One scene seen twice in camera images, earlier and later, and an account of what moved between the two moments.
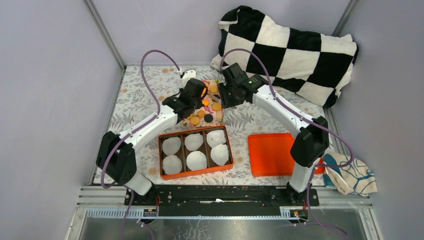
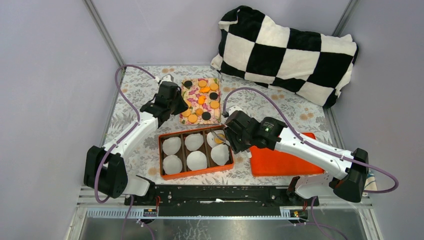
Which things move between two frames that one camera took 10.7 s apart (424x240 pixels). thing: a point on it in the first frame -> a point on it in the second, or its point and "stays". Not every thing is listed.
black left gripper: x=199 y=104 -> x=183 y=106
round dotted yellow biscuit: x=216 y=106 -> x=218 y=141
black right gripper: x=223 y=87 -> x=236 y=146
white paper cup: x=196 y=160 stays
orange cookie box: x=194 y=151 stays
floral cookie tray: x=212 y=113 stays
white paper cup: x=193 y=141 stays
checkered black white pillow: x=316 y=66 stays
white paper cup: x=219 y=154 stays
